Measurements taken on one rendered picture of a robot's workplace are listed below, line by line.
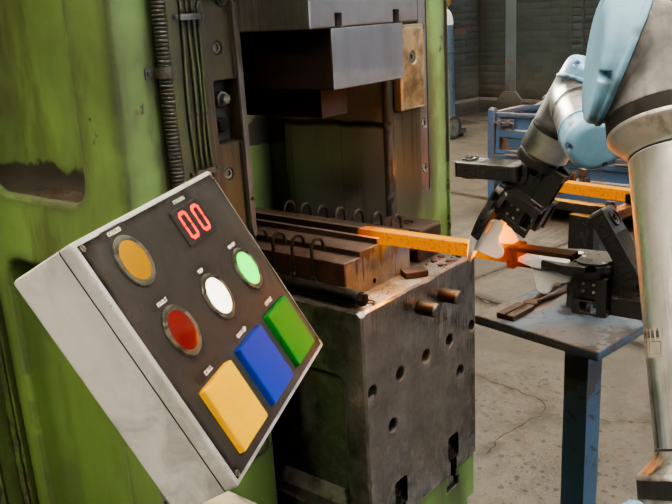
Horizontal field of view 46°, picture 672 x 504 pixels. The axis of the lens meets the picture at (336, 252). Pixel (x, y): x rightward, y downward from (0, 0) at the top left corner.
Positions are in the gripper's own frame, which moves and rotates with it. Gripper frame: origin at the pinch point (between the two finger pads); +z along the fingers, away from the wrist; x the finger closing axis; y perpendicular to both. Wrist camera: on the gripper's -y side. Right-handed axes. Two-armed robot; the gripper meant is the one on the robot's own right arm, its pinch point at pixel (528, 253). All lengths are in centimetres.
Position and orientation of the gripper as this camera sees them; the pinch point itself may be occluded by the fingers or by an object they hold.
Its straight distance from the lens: 129.7
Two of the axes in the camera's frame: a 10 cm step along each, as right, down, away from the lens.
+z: -7.8, -1.3, 6.1
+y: 0.7, 9.6, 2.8
